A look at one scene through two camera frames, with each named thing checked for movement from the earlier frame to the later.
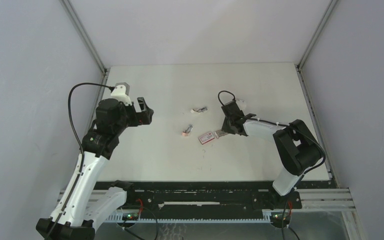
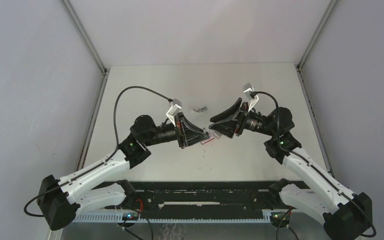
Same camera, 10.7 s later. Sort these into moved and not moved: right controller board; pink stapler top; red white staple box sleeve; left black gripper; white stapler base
Moved: left black gripper; pink stapler top
Not moved: red white staple box sleeve; right controller board; white stapler base
